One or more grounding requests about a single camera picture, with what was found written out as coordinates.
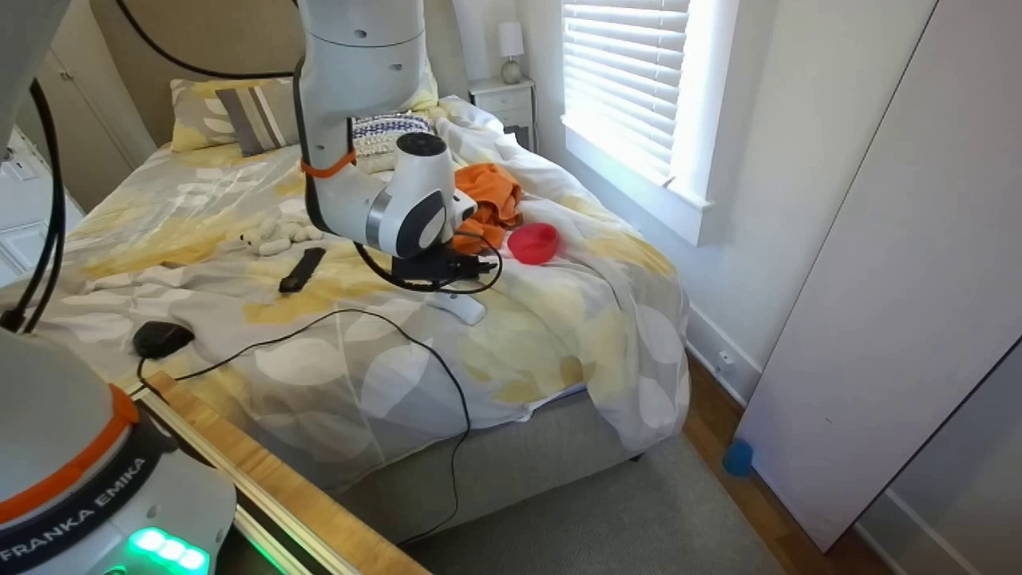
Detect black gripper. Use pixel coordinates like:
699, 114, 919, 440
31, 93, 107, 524
394, 243, 486, 298

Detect white remote control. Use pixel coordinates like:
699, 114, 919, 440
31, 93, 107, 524
421, 292, 489, 325

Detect black remote control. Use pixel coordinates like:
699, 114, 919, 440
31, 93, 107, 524
275, 248, 328, 298

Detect bed with yellow floral quilt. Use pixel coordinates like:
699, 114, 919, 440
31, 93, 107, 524
12, 93, 695, 495

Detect red bowl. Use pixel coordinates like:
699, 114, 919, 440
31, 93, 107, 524
504, 222, 566, 268

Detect orange cloth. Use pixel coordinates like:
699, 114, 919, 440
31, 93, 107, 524
452, 161, 527, 260

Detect grey bed base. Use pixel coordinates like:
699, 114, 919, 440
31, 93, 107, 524
331, 391, 652, 549

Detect white nightstand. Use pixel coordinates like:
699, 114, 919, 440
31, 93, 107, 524
463, 78, 539, 153

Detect white knitted item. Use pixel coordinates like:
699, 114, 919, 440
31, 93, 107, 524
233, 195, 325, 260

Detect small white table lamp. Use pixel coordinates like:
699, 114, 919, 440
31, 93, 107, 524
496, 21, 530, 86

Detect white window blinds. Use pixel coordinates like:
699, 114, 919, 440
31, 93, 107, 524
560, 0, 695, 191

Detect leaf-print pillow with grey stripe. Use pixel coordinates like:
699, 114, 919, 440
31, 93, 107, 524
166, 74, 307, 156

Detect black computer mouse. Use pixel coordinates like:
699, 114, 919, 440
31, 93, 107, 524
129, 319, 197, 363

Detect blue round object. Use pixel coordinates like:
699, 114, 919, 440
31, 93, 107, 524
722, 434, 757, 480

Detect white leaning board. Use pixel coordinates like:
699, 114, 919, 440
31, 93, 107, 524
731, 0, 1022, 555

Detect black mouse cable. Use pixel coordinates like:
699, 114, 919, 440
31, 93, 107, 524
136, 304, 479, 541

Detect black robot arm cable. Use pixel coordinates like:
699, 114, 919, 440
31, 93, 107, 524
0, 0, 302, 335

